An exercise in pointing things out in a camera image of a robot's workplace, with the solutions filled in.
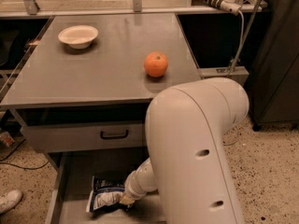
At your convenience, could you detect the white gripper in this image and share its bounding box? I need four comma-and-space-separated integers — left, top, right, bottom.
120, 159, 157, 206

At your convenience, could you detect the blue chip bag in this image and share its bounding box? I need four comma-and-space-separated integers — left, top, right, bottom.
86, 175, 133, 214

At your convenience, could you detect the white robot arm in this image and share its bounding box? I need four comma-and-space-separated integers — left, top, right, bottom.
121, 77, 249, 224

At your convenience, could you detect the open grey middle drawer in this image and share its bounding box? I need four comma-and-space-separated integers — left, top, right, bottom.
45, 147, 166, 224

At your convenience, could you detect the grey top drawer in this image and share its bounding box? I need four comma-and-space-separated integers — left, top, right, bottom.
17, 102, 150, 153

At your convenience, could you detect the grey metal drawer cabinet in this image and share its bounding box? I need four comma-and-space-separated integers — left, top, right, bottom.
0, 12, 209, 224

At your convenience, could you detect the white sneaker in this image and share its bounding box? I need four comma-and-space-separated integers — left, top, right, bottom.
0, 189, 23, 215

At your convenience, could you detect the small red white package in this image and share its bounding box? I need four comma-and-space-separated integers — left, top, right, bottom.
0, 131, 15, 147

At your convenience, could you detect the orange fruit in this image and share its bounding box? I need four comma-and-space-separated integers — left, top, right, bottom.
144, 51, 168, 77

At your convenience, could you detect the white bowl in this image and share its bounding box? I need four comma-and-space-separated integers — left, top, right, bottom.
58, 25, 98, 49

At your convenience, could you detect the dark cabinet right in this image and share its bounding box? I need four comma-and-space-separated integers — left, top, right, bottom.
245, 0, 299, 131

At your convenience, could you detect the white power strip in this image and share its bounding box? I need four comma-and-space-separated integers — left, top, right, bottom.
200, 0, 241, 16

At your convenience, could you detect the black drawer handle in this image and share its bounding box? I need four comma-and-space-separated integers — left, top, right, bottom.
100, 130, 129, 140

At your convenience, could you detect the black floor cable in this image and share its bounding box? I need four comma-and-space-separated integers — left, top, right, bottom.
0, 138, 50, 171

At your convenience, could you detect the white hanging cable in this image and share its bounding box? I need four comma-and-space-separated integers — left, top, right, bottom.
222, 9, 247, 147

